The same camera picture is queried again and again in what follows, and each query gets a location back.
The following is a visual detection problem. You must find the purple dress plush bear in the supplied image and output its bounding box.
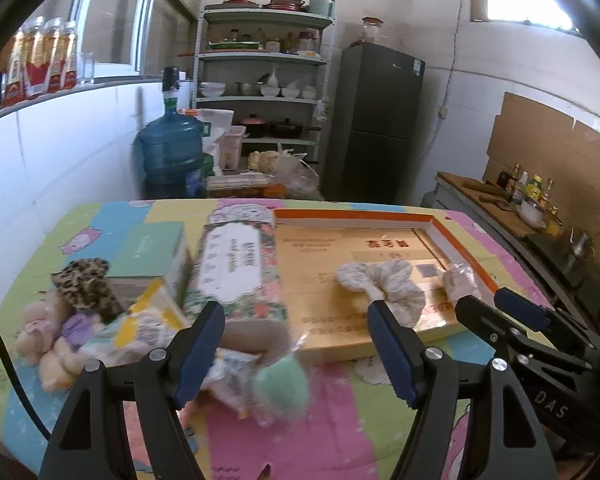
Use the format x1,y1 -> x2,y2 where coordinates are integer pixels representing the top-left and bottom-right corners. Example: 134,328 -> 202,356
38,312 -> 105,392

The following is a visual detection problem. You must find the white floral scrunchie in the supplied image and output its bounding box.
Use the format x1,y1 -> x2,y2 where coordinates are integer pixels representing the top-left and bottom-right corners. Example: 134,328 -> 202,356
336,259 -> 426,328

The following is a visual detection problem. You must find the yellow white packaged item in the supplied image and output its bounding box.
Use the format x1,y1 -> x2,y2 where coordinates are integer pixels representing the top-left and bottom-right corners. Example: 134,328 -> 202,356
78,280 -> 192,367

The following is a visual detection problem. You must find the green sponge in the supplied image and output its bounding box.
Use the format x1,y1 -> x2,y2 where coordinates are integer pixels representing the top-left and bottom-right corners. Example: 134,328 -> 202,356
250,334 -> 311,427

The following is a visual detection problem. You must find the pink dress plush bear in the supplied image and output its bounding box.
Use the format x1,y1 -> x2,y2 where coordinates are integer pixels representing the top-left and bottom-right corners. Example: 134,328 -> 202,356
15,289 -> 73,366

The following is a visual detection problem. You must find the pink item in plastic wrap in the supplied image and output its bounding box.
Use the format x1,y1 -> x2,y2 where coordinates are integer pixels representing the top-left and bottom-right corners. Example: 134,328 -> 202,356
442,263 -> 481,306

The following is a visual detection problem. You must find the wooden cutting board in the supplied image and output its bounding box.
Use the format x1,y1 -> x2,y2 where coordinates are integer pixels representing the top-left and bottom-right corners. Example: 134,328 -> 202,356
434,171 -> 535,240

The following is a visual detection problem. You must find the condiment bottles group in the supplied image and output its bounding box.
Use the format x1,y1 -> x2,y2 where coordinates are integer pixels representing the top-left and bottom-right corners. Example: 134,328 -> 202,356
496,164 -> 564,238

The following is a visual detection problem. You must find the orange shallow cardboard box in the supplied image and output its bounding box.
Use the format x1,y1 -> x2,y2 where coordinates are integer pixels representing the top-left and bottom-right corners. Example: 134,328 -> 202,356
274,209 -> 500,364

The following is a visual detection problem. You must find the colourful cartoon bed sheet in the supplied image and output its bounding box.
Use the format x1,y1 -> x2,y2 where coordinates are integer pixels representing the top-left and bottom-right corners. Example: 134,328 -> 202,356
0,198 -> 550,479

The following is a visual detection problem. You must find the leopard print scrunchie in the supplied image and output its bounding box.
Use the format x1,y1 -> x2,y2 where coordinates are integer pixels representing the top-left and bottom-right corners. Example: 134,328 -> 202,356
50,258 -> 124,324

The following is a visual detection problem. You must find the green white box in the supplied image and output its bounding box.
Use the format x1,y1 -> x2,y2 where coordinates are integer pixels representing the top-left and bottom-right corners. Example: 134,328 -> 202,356
107,221 -> 193,309

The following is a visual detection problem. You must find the floral tissue box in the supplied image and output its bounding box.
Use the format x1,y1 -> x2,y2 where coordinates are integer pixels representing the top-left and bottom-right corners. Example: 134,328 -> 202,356
183,202 -> 292,360

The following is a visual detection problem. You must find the dark grey refrigerator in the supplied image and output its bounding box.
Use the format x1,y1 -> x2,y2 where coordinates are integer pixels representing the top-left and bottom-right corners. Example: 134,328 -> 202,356
321,44 -> 426,204

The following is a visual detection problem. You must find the plastic bag with food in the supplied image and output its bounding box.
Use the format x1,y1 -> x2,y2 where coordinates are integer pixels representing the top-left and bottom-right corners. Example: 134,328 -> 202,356
247,143 -> 323,200

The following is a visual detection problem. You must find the blue water jug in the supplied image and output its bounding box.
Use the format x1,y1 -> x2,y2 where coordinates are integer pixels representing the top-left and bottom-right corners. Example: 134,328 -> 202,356
137,66 -> 204,200

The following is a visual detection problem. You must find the pink plastic bin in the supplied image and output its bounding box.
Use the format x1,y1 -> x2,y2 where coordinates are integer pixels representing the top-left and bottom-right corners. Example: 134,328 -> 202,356
220,126 -> 246,171

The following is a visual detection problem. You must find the glass jar on fridge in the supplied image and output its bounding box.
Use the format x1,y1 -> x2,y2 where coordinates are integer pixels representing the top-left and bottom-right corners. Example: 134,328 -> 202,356
360,16 -> 384,44

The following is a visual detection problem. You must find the white rice sack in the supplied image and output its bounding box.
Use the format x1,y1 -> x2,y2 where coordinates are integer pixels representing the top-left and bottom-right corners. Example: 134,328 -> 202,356
195,108 -> 234,174

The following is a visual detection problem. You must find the metal kitchen shelf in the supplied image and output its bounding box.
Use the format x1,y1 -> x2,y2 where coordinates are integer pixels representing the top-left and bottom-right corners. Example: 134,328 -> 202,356
192,0 -> 337,166

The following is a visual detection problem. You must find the bottled drinks pack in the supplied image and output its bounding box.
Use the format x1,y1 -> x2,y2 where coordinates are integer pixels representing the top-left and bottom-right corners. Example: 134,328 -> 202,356
0,15 -> 78,106

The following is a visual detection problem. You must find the black cable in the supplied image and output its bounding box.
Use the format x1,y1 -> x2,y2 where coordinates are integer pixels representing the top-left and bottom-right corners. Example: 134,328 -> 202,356
0,299 -> 52,443

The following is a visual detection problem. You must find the cardboard sheet on wall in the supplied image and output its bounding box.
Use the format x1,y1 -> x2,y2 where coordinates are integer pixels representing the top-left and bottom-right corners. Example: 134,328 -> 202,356
486,92 -> 600,223

